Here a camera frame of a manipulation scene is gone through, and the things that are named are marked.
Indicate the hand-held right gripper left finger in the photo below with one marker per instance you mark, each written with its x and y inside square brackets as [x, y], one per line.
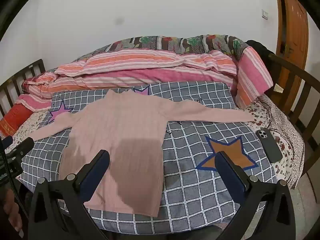
[96, 177]

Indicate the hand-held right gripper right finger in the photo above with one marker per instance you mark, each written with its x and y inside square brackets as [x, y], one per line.
[228, 177]

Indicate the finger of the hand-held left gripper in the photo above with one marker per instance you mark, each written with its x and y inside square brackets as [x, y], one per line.
[22, 148]
[7, 141]

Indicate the pink knit sweater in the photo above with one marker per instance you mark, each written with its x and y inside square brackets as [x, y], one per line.
[120, 135]

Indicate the person's left hand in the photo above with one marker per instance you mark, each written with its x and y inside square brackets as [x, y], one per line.
[11, 212]

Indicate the red pillow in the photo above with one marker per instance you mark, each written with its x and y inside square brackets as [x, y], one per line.
[15, 120]

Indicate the grey checked star blanket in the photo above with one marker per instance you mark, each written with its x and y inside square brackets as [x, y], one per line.
[190, 180]

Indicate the dark smartphone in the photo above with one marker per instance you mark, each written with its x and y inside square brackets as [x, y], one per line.
[268, 145]

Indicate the pink orange striped quilt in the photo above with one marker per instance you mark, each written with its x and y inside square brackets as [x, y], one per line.
[150, 77]

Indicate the dark wooden footboard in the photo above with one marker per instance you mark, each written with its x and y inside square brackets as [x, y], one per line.
[300, 77]

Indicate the dark cloth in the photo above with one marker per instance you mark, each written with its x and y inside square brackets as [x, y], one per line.
[260, 47]

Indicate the floral patchwork quilt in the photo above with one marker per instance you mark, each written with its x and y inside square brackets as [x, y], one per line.
[175, 42]

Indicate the orange wooden door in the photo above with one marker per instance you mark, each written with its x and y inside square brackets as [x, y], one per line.
[292, 30]

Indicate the white light switch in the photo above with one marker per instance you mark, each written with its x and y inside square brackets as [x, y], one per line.
[265, 14]

